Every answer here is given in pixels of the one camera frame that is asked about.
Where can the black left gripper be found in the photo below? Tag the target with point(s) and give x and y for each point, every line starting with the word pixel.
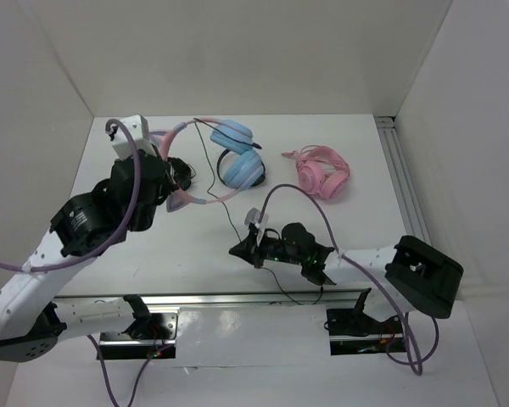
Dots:
pixel 166 181

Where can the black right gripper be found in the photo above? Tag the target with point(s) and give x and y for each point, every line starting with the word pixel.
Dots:
pixel 248 249

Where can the blue pink cat-ear headphones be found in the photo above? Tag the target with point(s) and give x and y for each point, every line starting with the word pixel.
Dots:
pixel 228 134

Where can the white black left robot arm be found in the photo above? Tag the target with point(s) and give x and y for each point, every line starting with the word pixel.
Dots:
pixel 32 321

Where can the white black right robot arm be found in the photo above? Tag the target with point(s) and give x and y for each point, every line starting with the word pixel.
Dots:
pixel 411 275

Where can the black headphones far left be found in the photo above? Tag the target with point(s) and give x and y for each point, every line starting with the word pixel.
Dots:
pixel 181 172

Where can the black headphones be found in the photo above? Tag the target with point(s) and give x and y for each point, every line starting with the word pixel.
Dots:
pixel 181 172
pixel 261 180

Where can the black headphones middle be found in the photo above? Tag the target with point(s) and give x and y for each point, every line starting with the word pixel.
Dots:
pixel 261 180

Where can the white front cover panel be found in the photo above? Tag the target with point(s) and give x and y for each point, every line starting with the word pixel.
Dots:
pixel 273 335

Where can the pink gaming headset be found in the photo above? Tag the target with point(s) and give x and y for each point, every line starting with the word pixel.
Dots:
pixel 321 171

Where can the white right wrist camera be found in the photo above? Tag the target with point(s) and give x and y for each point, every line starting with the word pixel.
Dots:
pixel 259 220

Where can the aluminium rail front edge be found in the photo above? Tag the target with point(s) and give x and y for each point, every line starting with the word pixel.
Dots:
pixel 335 298

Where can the aluminium rail right side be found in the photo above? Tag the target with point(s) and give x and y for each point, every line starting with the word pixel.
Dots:
pixel 404 189

